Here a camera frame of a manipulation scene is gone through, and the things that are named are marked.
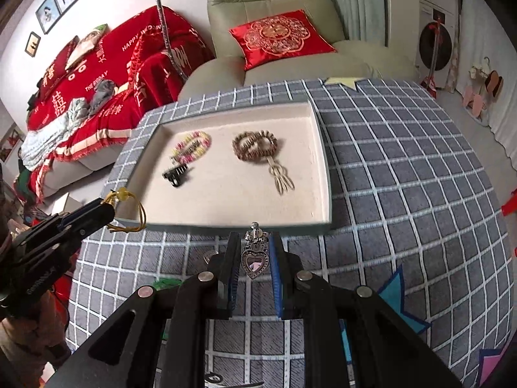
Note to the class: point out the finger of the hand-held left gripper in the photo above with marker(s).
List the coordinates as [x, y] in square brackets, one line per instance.
[80, 212]
[80, 230]

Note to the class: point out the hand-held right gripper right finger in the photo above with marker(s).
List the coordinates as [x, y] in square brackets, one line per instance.
[276, 275]

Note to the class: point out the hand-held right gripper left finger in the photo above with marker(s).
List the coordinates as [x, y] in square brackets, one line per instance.
[232, 275]

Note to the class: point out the silver heart pendant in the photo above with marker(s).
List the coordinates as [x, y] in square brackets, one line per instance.
[255, 264]

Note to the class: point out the shallow grey jewelry tray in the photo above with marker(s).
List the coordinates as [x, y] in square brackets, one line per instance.
[226, 194]

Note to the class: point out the black claw hair clip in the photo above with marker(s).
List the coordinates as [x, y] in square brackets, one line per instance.
[175, 176]

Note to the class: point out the silver hair clip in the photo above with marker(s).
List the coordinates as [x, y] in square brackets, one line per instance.
[183, 149]

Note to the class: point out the person's left forearm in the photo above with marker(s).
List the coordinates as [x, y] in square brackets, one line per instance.
[24, 339]

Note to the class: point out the green translucent bangle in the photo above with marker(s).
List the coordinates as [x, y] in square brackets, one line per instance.
[167, 283]

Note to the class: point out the light teal blanket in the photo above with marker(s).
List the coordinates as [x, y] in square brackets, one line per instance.
[44, 141]

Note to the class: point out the framed red decoration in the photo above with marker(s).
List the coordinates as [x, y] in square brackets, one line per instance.
[10, 145]

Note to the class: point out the grey garment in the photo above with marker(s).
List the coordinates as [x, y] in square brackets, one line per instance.
[103, 93]

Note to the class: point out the dark clothes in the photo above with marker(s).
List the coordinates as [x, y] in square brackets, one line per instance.
[34, 97]

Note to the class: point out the large red cushion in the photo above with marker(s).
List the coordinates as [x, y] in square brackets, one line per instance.
[56, 62]

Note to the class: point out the red satin cushion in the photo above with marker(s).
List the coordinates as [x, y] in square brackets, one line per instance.
[141, 68]

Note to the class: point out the red printed blanket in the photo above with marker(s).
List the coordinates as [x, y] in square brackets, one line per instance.
[161, 72]

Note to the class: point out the grey checked tablecloth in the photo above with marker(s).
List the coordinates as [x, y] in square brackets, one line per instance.
[404, 169]

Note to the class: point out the beige photo cushion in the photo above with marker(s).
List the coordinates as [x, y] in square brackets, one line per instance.
[87, 42]

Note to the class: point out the small framed photo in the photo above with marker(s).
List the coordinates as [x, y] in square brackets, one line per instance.
[33, 43]

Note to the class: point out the framed blue photo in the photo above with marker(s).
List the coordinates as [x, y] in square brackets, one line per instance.
[47, 13]

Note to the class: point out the pale yellow star sticker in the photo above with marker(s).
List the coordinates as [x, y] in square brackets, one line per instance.
[341, 82]

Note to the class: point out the blue and pink star sticker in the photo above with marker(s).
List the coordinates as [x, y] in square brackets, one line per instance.
[492, 367]

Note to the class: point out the red embroidered cushion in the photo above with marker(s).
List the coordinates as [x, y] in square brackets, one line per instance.
[278, 36]

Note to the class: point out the white washing machine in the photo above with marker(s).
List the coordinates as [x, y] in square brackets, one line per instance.
[434, 44]

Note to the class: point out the small hanger with pink items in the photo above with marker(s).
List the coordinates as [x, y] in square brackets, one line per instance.
[490, 83]

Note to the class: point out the white lace curtain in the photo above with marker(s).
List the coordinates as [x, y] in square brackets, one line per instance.
[496, 28]

